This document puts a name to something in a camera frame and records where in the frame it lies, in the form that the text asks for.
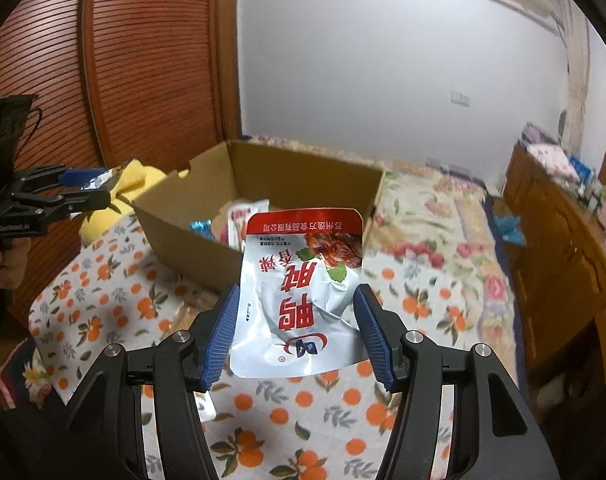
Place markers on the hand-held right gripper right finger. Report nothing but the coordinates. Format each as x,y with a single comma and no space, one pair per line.
375,335

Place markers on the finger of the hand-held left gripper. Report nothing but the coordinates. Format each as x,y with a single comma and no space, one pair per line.
88,200
83,176

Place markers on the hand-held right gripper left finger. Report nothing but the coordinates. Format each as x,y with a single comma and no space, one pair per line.
223,340

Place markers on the small silver snack packet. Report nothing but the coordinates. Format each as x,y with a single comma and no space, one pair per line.
103,180

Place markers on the white silver snack pouch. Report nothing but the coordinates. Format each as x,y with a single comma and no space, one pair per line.
293,285

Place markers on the brown cardboard box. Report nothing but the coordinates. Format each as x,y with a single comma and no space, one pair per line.
303,175

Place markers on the person's left hand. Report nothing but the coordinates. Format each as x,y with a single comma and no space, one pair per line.
13,265

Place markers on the yellow plush toy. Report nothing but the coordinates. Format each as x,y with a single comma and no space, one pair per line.
95,225

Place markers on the clear cracker packet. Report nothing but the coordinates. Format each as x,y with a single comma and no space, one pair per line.
188,312

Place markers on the orange fruit print bedsheet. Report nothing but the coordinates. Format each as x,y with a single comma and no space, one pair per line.
293,410

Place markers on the blue silver snack packet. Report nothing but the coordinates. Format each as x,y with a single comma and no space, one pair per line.
202,226

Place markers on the red white drumstick packet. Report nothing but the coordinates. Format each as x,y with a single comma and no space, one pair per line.
240,217

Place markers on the floral quilt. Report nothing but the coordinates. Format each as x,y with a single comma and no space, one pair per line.
433,225

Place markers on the wooden louvered wardrobe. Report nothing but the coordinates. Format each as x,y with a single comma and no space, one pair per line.
148,60

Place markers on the blue cloth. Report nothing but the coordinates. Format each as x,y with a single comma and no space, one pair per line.
508,228

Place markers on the wooden cabinet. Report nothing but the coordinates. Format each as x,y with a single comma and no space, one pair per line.
548,240

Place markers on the dark clothing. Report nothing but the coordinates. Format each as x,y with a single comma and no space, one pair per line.
13,440

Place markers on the folded floral cloth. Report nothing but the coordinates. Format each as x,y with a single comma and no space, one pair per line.
553,160

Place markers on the purple patterned box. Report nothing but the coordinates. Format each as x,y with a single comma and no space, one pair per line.
539,135

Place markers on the blue box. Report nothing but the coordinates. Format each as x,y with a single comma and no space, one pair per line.
581,171

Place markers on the white round fan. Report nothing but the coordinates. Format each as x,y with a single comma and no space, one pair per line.
563,127

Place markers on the beige curtain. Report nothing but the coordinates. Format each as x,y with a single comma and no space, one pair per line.
575,85

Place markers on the white wall switch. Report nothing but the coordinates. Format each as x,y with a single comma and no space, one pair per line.
460,98

